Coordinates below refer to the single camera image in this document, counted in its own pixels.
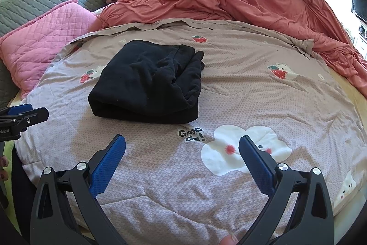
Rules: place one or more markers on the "black sweater with orange cuffs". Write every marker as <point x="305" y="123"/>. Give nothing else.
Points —
<point x="143" y="84"/>

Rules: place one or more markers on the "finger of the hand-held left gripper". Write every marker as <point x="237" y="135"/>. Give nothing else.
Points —
<point x="34" y="115"/>
<point x="20" y="109"/>

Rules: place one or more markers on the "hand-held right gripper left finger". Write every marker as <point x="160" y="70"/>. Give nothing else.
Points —
<point x="110" y="164"/>

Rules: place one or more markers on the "black television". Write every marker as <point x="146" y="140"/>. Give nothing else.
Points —
<point x="359" y="4"/>

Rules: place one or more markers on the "light green cloth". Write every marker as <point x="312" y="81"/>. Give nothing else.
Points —
<point x="9" y="147"/>

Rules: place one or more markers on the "yellow bed sheet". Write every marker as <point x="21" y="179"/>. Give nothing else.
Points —
<point x="352" y="90"/>

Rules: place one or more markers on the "pink quilted pillow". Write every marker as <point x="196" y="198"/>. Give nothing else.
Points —
<point x="43" y="38"/>

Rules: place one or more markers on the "person's left hand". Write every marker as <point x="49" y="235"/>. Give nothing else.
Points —
<point x="3" y="167"/>

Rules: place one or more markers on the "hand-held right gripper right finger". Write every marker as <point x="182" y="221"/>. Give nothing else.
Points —
<point x="255" y="161"/>

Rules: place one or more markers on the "strawberry and cloud printed blanket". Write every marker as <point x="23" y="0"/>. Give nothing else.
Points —
<point x="229" y="75"/>

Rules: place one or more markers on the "person's right hand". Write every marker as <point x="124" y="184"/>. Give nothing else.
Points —
<point x="228" y="240"/>

